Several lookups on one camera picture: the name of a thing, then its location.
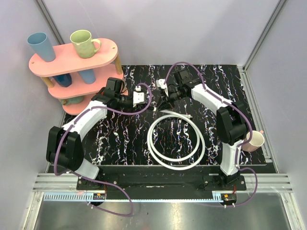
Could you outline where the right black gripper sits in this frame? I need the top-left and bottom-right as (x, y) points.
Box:
(154, 86), (185, 111)

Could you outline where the white hose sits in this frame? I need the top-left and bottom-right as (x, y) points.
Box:
(147, 106), (206, 171)

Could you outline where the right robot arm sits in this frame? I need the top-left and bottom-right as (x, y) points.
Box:
(156, 70), (252, 190)

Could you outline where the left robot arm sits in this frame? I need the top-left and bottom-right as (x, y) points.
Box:
(46, 78), (152, 190)

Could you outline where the light blue cup middle shelf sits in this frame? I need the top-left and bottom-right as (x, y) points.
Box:
(78, 69), (96, 84)

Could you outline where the teal mug bottom shelf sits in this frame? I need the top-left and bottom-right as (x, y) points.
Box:
(60, 96), (84, 105)

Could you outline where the pink three-tier shelf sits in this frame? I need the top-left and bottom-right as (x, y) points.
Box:
(29, 38), (124, 115)

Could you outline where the green mug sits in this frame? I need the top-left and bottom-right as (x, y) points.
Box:
(70, 30), (102, 59)

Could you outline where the dark blue cup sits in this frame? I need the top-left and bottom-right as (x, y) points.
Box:
(53, 73), (72, 87)

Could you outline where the pink beige cup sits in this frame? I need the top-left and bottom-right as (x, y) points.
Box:
(241, 130), (265, 152)

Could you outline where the light blue tall cup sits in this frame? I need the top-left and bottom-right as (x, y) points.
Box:
(27, 32), (56, 62)

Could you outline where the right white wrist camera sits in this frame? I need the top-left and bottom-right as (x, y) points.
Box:
(155, 79), (168, 97)

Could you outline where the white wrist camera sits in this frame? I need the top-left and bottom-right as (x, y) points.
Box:
(155, 79), (168, 97)
(133, 86), (145, 107)

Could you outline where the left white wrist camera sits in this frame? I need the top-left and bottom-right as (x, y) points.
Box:
(133, 86), (145, 107)

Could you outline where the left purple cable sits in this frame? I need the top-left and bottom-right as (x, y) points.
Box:
(53, 82), (153, 216)

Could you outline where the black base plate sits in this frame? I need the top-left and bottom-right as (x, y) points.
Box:
(76, 164), (248, 200)

